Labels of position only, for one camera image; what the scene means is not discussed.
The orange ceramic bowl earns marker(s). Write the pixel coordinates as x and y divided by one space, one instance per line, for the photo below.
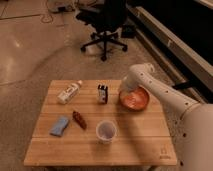
135 100

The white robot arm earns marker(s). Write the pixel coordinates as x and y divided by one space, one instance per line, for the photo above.
197 118

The small black white carton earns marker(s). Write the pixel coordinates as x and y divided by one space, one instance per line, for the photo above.
102 94

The white plastic bottle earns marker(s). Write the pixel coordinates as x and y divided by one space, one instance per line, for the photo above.
66 95

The wooden table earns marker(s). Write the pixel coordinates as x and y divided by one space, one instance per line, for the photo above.
142 137

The brown snack bar wrapper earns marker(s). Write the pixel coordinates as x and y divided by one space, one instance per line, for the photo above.
79 119

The black office chair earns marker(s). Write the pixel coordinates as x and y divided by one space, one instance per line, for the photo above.
105 18

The long wall baseboard bench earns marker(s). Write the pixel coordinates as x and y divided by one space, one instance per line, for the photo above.
201 72

